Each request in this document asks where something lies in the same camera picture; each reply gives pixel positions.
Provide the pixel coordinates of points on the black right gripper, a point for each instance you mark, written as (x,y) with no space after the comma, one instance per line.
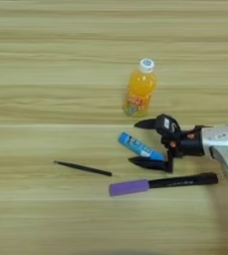
(188,144)

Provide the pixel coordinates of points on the blue glue stick tube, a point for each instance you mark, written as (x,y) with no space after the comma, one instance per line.
(137,144)

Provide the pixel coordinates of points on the black marker pen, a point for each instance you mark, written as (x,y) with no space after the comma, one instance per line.
(185,180)

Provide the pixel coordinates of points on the thin black stick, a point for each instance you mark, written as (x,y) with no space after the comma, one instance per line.
(82,168)

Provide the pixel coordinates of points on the orange juice bottle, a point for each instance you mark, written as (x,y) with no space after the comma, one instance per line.
(140,89)

